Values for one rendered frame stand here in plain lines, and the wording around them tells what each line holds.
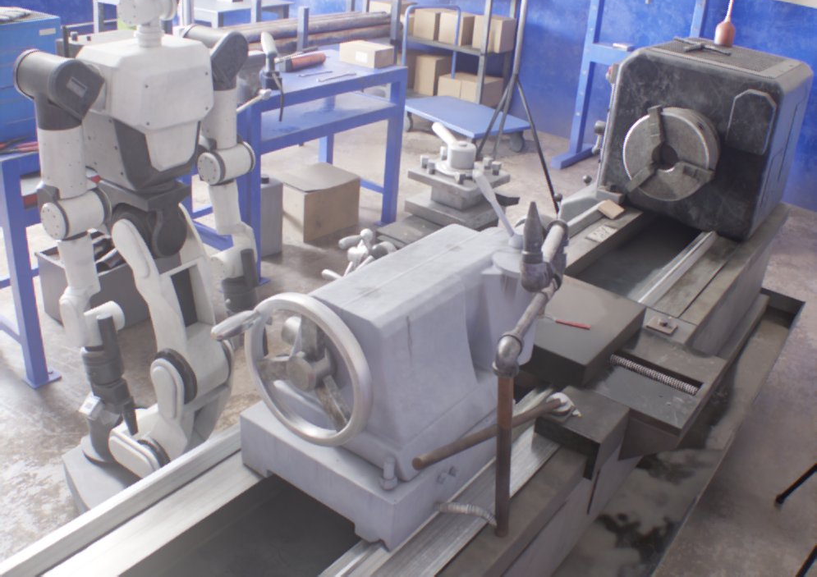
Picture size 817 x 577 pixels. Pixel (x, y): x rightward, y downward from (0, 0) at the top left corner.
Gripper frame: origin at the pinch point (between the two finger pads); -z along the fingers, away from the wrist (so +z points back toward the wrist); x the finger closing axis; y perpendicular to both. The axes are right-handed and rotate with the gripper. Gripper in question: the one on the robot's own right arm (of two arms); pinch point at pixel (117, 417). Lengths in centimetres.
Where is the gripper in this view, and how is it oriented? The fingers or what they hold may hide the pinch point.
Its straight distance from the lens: 190.9
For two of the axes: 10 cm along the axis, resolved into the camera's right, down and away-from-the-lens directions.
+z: -0.8, -9.4, -3.3
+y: 5.3, -3.2, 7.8
